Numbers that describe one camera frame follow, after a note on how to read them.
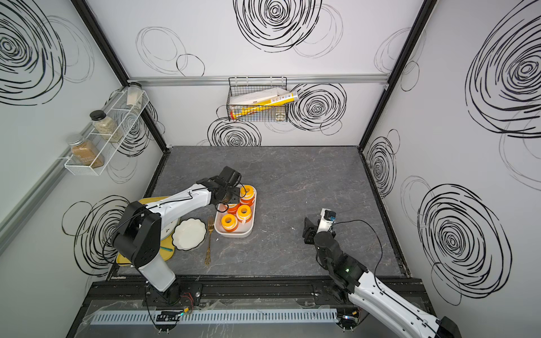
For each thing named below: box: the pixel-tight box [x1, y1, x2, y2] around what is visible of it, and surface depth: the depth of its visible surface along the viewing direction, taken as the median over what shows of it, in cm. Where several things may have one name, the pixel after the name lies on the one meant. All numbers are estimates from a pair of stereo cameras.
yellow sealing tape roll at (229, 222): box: [221, 213, 239, 233], surface depth 89 cm
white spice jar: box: [126, 81, 143, 110], surface depth 88 cm
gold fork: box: [204, 215, 215, 267], surface depth 86 cm
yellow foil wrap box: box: [229, 91, 300, 120], surface depth 86 cm
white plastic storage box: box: [214, 183, 258, 239], surface depth 89 cm
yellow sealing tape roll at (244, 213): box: [236, 204, 252, 224], surface depth 91 cm
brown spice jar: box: [66, 133, 105, 169], surface depth 65 cm
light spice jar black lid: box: [89, 109, 124, 143], surface depth 72 cm
